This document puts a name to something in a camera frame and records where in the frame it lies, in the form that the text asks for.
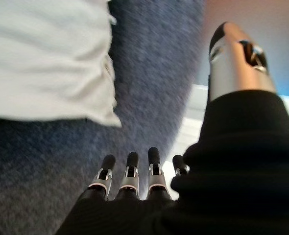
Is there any white fringed cushion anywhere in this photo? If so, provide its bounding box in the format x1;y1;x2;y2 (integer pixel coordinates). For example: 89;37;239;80
0;0;122;128

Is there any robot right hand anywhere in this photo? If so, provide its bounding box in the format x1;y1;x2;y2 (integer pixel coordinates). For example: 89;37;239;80
55;21;289;235

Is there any grey fabric armchair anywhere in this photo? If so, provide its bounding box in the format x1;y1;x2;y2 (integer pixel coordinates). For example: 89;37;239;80
0;0;206;235

